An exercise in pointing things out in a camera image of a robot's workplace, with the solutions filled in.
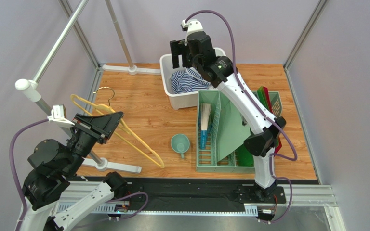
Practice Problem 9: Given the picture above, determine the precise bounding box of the green plastic dish rack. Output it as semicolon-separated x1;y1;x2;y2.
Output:
195;90;283;174

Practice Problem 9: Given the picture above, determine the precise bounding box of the light green cutting board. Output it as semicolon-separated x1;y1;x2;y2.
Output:
216;93;251;161

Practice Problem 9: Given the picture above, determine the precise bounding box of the teal plastic cup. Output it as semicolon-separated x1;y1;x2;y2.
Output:
171;134;190;159

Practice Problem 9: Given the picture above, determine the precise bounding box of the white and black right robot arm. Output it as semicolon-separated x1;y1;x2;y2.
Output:
170;32;286;197

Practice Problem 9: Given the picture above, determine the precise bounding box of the red cutting board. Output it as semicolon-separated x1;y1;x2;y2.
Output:
262;86;282;153

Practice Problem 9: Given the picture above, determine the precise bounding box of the silver clothes rack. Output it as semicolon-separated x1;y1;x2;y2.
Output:
14;0;160;174

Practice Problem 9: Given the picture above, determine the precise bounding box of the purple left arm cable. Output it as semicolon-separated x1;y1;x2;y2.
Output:
8;118;50;231

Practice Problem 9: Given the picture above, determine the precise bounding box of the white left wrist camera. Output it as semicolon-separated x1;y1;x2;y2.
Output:
47;104;75;128

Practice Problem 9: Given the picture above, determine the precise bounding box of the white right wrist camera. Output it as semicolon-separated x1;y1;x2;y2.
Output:
181;19;204;38

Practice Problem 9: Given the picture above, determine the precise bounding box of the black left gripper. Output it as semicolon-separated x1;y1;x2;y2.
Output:
64;110;125;175

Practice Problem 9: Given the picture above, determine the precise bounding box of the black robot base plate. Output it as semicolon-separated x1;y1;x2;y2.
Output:
125;177;287;212

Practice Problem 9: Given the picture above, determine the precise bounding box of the white plastic tub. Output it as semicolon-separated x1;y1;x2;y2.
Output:
159;47;227;110

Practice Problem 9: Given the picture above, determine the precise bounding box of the blue white small box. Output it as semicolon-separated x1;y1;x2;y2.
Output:
199;103;212;149

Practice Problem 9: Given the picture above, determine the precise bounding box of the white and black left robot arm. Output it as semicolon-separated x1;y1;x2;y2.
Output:
16;112;127;231

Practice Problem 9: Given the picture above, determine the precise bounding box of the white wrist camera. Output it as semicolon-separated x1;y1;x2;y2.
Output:
181;19;204;38
47;104;75;128

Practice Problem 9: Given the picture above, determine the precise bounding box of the yellow velvet hanger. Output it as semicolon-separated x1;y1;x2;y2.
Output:
70;87;165;169

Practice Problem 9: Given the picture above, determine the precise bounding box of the blue white striped tank top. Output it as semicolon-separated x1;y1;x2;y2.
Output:
170;68;213;94

